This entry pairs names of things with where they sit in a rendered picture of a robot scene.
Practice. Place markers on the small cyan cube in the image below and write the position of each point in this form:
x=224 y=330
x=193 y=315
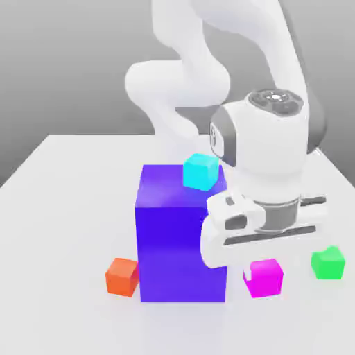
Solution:
x=199 y=173

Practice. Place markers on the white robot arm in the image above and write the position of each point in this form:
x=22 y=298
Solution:
x=266 y=144

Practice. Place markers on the large purple box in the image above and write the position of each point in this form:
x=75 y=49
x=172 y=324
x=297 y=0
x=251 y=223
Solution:
x=166 y=249

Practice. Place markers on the small orange cube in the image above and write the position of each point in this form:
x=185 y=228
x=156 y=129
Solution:
x=120 y=277

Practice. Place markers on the small green cube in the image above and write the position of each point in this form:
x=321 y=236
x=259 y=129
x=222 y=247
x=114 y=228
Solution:
x=328 y=263

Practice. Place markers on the small magenta cube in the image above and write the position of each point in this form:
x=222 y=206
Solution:
x=266 y=278

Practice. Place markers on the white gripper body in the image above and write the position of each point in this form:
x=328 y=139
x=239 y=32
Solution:
x=215 y=249

